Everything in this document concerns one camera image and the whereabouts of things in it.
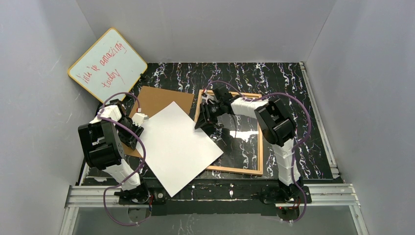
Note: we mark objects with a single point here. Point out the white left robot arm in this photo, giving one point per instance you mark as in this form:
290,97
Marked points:
102,141

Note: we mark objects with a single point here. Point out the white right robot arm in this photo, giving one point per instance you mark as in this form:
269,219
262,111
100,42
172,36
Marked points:
275,124

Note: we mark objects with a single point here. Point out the printed colour photo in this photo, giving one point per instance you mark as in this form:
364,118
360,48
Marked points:
179,153

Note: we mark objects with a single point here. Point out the clear frame glass sheet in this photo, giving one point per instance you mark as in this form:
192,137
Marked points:
243,142

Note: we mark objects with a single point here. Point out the wooden picture frame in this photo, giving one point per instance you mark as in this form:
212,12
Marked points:
261,152

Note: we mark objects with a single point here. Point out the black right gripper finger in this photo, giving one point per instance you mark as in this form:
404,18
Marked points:
204,117
210,124

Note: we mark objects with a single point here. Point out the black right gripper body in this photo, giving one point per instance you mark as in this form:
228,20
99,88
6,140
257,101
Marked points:
210,109

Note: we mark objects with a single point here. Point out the brown frame backing board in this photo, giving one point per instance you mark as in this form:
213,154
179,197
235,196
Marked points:
153,100

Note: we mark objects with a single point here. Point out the aluminium mounting rail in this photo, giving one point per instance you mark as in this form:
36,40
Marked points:
316,195

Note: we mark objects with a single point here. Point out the yellow-edged whiteboard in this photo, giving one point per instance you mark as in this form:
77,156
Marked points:
109,66

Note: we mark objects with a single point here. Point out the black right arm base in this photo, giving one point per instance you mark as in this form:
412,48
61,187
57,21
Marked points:
286,194

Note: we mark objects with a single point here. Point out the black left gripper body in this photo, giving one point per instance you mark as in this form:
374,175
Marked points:
131,133

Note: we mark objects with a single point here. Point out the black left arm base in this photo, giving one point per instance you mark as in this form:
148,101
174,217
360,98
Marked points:
142,195

